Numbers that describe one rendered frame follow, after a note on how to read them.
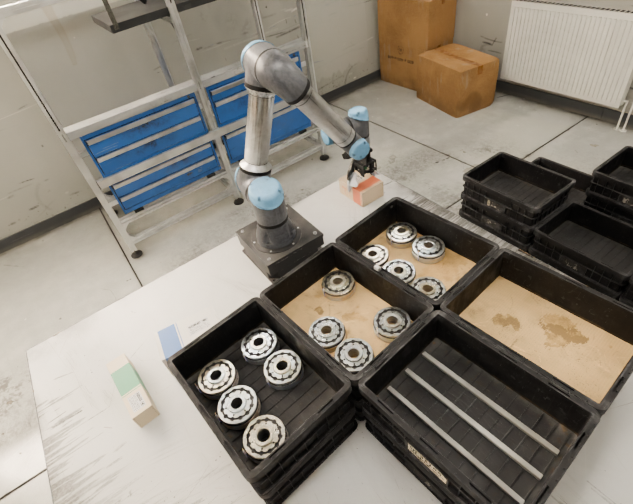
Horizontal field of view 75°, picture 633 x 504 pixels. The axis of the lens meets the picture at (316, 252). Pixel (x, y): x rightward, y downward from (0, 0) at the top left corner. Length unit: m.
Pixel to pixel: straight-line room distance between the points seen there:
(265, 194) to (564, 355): 0.97
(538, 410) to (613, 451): 0.22
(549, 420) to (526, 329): 0.24
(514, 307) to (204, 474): 0.95
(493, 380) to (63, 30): 3.25
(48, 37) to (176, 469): 2.90
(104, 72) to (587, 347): 3.32
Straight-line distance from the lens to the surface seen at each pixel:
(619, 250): 2.24
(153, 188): 2.96
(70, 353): 1.70
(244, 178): 1.52
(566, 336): 1.25
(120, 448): 1.39
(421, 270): 1.33
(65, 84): 3.56
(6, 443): 2.66
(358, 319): 1.21
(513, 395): 1.13
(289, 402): 1.11
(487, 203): 2.15
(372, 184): 1.79
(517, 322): 1.25
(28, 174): 3.72
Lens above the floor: 1.80
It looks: 43 degrees down
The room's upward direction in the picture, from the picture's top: 12 degrees counter-clockwise
